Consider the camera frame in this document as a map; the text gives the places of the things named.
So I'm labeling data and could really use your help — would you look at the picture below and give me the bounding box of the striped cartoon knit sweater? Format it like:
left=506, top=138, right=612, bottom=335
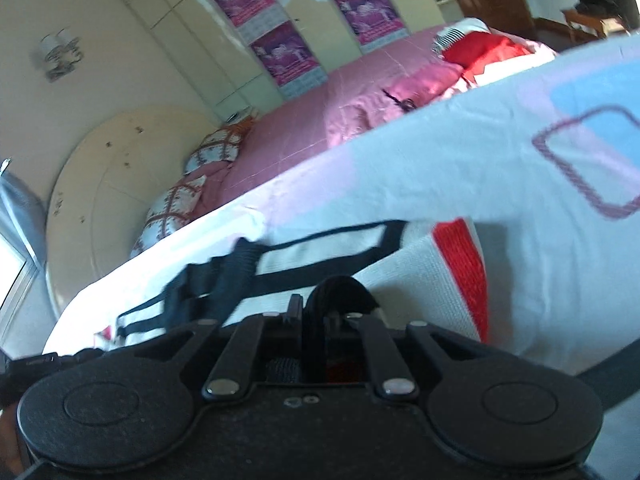
left=94, top=218, right=489, bottom=349

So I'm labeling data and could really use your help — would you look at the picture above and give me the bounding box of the blue window curtain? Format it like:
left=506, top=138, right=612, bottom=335
left=1, top=158, right=47, bottom=272

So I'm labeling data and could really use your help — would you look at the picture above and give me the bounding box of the patterned pillow near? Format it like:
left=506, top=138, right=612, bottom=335
left=130, top=176, right=207, bottom=258

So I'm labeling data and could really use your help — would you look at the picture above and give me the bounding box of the patterned pillow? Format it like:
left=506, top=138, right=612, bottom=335
left=130, top=176, right=207, bottom=258
left=183, top=116, right=256, bottom=176

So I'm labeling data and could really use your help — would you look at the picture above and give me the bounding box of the patterned pillow far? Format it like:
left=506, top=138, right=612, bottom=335
left=183, top=116, right=256, bottom=176

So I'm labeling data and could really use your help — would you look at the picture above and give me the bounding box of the cream round headboard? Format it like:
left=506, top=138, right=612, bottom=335
left=46, top=105, right=218, bottom=316

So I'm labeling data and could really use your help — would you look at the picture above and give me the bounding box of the pink quilted blanket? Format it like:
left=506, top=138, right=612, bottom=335
left=191, top=26, right=471, bottom=220

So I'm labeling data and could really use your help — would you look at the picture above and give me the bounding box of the pink folded garment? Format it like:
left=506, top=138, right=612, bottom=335
left=381, top=63, right=463, bottom=113

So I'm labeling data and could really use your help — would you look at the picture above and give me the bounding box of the light blue patterned bedspread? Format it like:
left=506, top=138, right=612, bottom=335
left=41, top=31, right=640, bottom=480

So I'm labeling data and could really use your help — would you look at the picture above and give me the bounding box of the purple poster lower left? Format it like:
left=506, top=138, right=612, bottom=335
left=250, top=21, right=328, bottom=100

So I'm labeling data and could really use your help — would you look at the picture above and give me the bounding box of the purple poster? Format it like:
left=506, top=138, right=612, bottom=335
left=214, top=0, right=288, bottom=44
left=250, top=21, right=328, bottom=100
left=334, top=0, right=409, bottom=54

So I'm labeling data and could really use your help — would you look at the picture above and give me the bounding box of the purple poster lower right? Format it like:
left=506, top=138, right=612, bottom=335
left=334, top=0, right=409, bottom=54

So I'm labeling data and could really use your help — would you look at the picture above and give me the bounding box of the checked white garment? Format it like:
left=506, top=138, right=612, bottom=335
left=432, top=18, right=490, bottom=58

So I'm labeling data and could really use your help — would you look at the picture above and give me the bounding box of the red folded garment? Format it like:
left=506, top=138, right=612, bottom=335
left=442, top=32, right=532, bottom=84

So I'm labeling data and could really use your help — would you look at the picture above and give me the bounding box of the cream built-in wardrobe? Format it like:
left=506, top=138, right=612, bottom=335
left=122, top=0, right=445, bottom=118

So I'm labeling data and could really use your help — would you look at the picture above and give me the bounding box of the purple poster upper left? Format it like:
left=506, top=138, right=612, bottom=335
left=214, top=0, right=288, bottom=44

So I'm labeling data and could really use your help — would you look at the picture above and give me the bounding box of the wooden side table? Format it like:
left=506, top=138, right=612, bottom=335
left=533, top=8, right=631, bottom=46

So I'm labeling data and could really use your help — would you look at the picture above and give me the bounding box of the wall sconce lamp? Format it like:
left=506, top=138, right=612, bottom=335
left=30, top=28, right=85, bottom=82

